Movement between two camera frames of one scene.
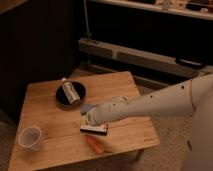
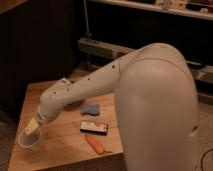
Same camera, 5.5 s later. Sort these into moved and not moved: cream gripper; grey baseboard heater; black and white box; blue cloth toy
Moved: cream gripper
Not moved: black and white box; grey baseboard heater; blue cloth toy
